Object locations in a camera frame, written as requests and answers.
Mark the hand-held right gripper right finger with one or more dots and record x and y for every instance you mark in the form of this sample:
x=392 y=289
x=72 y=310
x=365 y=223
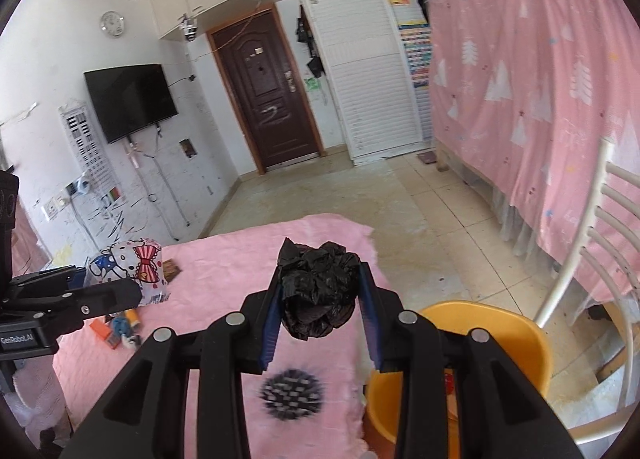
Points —
x=372 y=329

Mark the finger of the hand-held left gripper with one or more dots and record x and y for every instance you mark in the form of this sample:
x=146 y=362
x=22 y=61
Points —
x=105 y=299
x=50 y=280

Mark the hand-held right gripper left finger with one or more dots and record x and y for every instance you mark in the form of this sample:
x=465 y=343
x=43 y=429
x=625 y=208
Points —
x=272 y=319

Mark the black plastic bag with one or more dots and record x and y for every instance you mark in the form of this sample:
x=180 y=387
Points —
x=315 y=284

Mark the yellow plastic bin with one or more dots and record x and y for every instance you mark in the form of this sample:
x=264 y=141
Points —
x=500 y=334

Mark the small orange bottle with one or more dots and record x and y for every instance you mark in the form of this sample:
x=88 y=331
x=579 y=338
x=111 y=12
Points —
x=131 y=315

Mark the small blue toy figure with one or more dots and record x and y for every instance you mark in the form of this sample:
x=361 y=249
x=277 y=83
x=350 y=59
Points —
x=121 y=329

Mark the small orange box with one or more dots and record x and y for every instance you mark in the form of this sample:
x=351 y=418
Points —
x=102 y=333

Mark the cartoon cat printed bag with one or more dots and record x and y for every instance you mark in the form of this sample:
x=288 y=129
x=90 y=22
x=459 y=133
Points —
x=135 y=259

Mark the small brown block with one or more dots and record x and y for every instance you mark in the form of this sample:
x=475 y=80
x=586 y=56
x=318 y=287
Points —
x=171 y=272

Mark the pink blanket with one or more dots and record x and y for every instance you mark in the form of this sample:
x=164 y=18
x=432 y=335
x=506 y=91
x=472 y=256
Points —
x=225 y=264

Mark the black spiky ball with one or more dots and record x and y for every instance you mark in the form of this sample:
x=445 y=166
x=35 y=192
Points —
x=292 y=391

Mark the small brown floor mat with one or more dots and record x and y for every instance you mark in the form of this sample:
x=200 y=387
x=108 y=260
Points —
x=427 y=158

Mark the dark brown door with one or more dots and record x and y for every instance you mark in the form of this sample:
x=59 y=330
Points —
x=270 y=89

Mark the white metal chair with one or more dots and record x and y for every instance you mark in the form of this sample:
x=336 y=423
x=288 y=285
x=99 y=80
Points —
x=595 y=219

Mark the black hanging bag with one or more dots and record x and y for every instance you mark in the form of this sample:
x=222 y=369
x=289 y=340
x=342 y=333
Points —
x=314 y=64

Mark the white louvered wardrobe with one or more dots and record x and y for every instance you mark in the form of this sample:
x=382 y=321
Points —
x=360 y=64

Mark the pink tree-print curtain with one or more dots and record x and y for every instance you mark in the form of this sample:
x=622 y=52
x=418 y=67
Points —
x=525 y=89

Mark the white wall outlet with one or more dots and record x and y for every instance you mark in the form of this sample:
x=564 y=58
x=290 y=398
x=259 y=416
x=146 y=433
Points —
x=55 y=208

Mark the white perforated wall panel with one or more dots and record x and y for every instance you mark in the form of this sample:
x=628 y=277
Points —
x=82 y=139

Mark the wooden bed frame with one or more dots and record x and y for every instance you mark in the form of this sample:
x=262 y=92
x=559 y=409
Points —
x=442 y=156

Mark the black wall television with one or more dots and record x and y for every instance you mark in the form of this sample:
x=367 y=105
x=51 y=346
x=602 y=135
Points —
x=130 y=101

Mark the round white wall clock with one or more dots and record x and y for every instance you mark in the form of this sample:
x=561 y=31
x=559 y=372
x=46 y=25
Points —
x=112 y=24

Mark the colourful wall chart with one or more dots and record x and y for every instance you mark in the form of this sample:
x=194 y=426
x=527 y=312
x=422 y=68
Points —
x=416 y=56

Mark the white security camera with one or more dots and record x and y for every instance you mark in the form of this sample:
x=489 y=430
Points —
x=190 y=30

